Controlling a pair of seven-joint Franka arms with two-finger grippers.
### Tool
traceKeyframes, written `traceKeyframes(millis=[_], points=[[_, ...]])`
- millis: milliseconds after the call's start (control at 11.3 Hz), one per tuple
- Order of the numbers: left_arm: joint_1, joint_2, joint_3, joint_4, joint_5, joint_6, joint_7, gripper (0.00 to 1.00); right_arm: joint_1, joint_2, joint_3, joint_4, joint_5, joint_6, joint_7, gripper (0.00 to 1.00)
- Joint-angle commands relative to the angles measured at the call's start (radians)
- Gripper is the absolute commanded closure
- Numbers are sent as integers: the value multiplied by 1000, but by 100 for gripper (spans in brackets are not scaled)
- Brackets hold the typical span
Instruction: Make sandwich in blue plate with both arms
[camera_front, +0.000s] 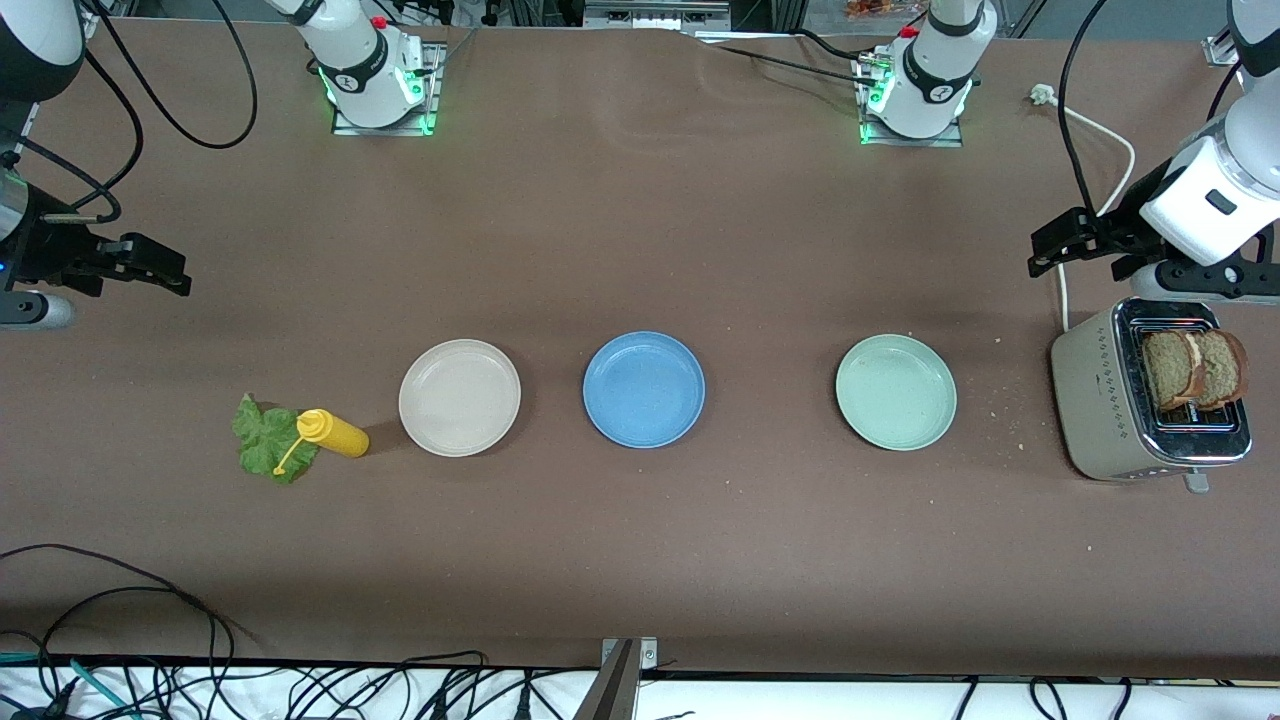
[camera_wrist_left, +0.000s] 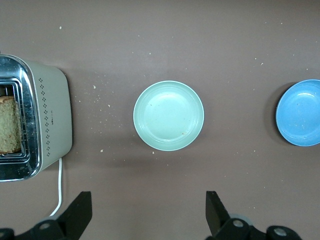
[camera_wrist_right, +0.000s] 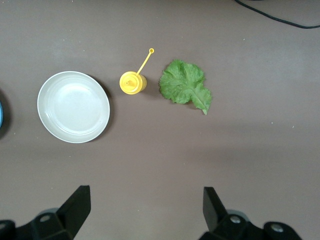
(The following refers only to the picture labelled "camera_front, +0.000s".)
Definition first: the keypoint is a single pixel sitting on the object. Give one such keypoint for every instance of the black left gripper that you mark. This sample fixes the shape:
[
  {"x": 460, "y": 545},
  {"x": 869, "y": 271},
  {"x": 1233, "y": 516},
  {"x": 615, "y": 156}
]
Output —
[{"x": 1125, "y": 229}]

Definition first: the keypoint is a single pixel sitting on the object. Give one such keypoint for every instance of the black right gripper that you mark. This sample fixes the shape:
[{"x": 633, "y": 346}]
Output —
[{"x": 48, "y": 252}]

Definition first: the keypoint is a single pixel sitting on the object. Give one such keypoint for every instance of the brown bread slice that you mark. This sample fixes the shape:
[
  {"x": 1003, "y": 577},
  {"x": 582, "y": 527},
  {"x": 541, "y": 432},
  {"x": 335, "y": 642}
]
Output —
[
  {"x": 1225, "y": 365},
  {"x": 1165, "y": 370}
]

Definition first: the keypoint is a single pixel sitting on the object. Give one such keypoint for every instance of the green lettuce leaf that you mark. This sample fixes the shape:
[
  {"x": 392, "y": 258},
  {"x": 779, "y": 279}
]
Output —
[{"x": 260, "y": 440}]

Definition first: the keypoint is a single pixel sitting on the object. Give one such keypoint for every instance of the yellow mustard squeeze bottle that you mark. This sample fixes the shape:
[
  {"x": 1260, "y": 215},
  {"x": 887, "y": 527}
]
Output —
[{"x": 340, "y": 435}]

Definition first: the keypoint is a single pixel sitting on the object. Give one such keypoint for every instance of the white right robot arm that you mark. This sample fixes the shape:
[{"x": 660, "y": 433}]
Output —
[{"x": 360, "y": 70}]

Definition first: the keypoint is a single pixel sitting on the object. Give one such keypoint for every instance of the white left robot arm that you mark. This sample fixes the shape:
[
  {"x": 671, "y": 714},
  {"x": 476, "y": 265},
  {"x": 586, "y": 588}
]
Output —
[{"x": 925, "y": 115}]

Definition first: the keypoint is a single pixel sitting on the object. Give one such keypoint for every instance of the pale green round plate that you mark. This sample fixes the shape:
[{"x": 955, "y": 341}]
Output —
[{"x": 896, "y": 392}]

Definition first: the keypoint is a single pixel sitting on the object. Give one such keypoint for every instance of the beige round plate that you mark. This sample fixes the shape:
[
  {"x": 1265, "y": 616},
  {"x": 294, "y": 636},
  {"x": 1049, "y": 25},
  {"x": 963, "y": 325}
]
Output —
[{"x": 460, "y": 398}]

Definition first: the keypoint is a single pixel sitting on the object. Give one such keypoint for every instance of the blue round plate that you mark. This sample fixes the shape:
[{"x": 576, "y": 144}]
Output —
[{"x": 644, "y": 390}]

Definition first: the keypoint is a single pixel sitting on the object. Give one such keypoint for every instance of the silver two-slot toaster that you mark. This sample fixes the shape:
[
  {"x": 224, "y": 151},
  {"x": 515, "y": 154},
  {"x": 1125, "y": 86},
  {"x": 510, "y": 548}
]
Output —
[{"x": 1100, "y": 400}]

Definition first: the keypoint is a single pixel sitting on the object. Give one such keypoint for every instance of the orange food packet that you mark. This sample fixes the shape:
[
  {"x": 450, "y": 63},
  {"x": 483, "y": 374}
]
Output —
[{"x": 880, "y": 8}]

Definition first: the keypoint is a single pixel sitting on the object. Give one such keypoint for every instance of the grey power strip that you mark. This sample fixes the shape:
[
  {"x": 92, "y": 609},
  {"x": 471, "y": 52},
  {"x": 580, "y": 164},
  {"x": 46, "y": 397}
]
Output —
[{"x": 650, "y": 15}]

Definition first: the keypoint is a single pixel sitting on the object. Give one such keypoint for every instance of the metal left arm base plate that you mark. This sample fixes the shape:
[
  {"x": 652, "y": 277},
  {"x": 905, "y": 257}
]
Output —
[{"x": 945, "y": 141}]

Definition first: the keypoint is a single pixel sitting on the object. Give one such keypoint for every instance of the aluminium table corner bracket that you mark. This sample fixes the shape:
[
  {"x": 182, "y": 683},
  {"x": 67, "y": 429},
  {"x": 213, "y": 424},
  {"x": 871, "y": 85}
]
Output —
[{"x": 1222, "y": 50}]

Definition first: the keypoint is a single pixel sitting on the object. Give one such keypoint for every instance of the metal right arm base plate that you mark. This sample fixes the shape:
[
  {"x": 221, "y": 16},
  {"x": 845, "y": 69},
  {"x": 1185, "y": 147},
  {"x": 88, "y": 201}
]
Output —
[{"x": 436, "y": 100}]

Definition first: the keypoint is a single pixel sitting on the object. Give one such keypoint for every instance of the metal table edge bracket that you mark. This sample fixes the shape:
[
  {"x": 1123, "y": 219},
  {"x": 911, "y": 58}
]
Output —
[{"x": 610, "y": 695}]

